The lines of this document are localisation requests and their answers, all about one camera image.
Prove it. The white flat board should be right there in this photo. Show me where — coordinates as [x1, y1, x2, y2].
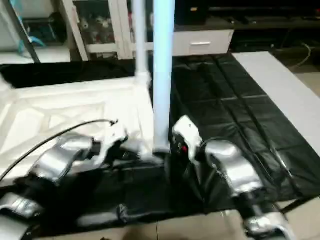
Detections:
[232, 51, 320, 156]

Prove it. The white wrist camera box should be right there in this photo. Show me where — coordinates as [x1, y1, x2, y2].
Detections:
[95, 121, 130, 166]
[171, 115, 203, 162]

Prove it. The white plastic table leg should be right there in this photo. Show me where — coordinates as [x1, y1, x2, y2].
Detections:
[151, 0, 177, 155]
[131, 0, 152, 86]

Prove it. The black metal bench leg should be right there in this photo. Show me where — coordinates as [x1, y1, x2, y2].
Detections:
[282, 197, 320, 215]

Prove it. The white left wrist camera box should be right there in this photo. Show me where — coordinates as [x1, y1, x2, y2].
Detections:
[95, 121, 130, 166]

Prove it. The white plastic table top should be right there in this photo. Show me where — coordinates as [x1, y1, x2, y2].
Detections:
[0, 72, 168, 183]

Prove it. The grey metal pole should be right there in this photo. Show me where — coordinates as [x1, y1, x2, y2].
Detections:
[5, 0, 42, 63]

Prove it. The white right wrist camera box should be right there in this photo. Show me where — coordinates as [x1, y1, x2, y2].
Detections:
[171, 115, 203, 162]

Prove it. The white glass door cabinet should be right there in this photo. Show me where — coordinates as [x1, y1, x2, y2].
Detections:
[59, 0, 156, 61]

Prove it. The teal plastic object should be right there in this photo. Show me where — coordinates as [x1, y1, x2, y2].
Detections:
[10, 0, 48, 53]

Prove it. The white drawer unit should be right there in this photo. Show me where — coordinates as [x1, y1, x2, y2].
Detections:
[172, 29, 235, 57]

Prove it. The black work mat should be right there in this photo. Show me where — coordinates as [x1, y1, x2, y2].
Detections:
[0, 52, 320, 236]

